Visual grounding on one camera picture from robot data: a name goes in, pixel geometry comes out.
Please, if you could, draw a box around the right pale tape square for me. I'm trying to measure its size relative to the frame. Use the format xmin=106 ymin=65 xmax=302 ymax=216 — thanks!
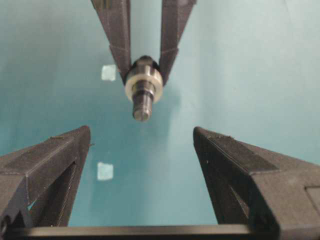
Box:
xmin=101 ymin=64 xmax=117 ymax=82

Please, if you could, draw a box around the dark metal threaded shaft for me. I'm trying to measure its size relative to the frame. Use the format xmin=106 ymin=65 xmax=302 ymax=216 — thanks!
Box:
xmin=125 ymin=55 xmax=163 ymax=122

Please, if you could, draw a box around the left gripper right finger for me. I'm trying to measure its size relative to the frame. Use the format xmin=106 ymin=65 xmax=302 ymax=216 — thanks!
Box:
xmin=193 ymin=127 xmax=320 ymax=240

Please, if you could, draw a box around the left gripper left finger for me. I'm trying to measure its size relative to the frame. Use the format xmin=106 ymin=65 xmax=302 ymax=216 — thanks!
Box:
xmin=0 ymin=125 xmax=91 ymax=240

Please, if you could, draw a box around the pale tape square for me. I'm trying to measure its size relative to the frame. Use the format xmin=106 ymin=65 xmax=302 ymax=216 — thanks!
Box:
xmin=101 ymin=64 xmax=117 ymax=82
xmin=97 ymin=162 xmax=114 ymax=181

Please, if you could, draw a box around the middle pale tape square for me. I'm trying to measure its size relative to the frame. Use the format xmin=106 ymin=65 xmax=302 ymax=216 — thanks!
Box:
xmin=97 ymin=162 xmax=114 ymax=181

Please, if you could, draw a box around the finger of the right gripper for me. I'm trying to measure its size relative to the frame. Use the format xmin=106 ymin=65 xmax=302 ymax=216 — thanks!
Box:
xmin=92 ymin=0 xmax=132 ymax=83
xmin=159 ymin=0 xmax=197 ymax=85

